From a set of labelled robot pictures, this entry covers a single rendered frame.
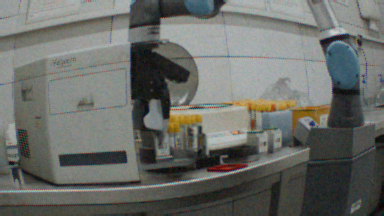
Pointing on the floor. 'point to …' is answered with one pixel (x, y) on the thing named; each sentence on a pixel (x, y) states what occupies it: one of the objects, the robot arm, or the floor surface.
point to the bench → (169, 185)
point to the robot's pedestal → (339, 186)
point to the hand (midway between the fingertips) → (154, 138)
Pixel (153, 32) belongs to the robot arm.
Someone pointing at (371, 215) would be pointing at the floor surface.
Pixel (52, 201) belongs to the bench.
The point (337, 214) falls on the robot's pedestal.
